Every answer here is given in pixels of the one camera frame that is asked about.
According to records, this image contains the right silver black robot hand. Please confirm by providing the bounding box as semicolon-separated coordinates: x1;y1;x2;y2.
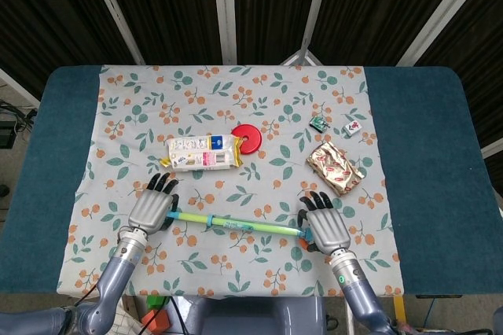
297;191;353;254

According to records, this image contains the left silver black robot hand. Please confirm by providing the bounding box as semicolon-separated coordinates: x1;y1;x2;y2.
128;172;181;234

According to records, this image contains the green plunger with blue handle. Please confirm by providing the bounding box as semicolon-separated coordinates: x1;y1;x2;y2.
167;211;299;237

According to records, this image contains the transparent tube with blue nozzle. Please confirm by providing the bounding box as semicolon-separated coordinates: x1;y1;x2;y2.
206;212;311;241

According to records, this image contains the gold foil snack package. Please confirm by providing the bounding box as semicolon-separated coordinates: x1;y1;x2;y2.
306;141;365;197

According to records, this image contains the white cracker package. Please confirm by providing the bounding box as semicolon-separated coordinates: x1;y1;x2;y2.
160;134;244;173

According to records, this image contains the green toy block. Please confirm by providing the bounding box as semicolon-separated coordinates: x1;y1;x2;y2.
145;294;168;311

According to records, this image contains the white mahjong tile block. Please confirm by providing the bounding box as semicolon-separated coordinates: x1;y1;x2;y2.
343;120;362;138

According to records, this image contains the green small block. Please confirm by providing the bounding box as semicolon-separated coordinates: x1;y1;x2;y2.
309;114;329;132

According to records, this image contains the orange toy block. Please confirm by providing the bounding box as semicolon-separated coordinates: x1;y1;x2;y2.
141;309;171;332

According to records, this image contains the grey-blue robot torso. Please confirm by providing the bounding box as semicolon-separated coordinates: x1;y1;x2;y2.
188;296;327;335

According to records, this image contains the white mesh patterned bag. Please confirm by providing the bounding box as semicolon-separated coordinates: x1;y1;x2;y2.
112;307;142;335

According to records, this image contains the red round plastic disc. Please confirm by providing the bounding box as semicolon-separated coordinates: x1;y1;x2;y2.
230;123;263;155

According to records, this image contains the floral printed tablecloth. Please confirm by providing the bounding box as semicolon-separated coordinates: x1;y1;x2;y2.
57;64;406;299

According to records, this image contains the black electronics box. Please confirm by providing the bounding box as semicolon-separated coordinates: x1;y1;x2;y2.
0;120;17;149

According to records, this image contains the black cable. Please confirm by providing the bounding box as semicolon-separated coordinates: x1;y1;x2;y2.
168;297;189;335

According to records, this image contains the yellow strap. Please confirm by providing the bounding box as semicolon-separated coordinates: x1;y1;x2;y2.
394;297;406;326

